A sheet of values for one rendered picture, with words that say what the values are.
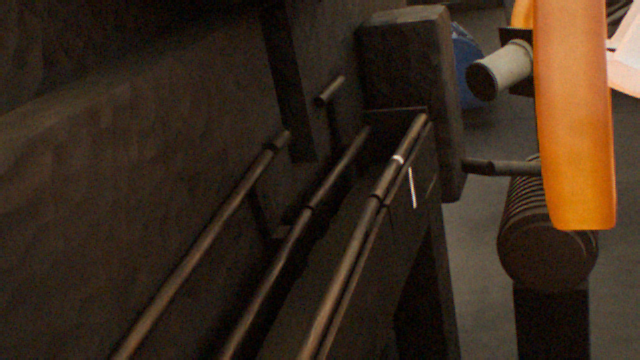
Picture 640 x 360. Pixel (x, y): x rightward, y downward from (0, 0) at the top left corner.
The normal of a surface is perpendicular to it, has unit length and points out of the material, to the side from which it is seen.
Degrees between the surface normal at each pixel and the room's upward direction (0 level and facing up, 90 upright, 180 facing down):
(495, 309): 0
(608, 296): 0
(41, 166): 90
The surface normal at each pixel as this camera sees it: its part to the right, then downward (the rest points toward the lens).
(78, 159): 0.92, -0.03
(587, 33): -0.40, -0.27
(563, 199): -0.24, 0.75
